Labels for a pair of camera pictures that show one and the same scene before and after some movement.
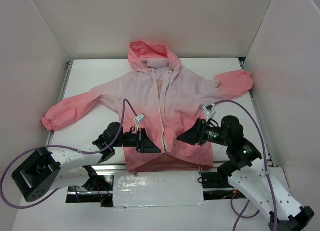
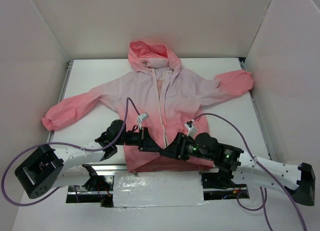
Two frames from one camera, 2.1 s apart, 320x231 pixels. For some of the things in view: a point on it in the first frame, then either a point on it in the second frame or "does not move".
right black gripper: x=198 y=132 → x=179 y=145
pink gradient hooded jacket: x=158 y=94 does not move
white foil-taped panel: x=158 y=189 does not move
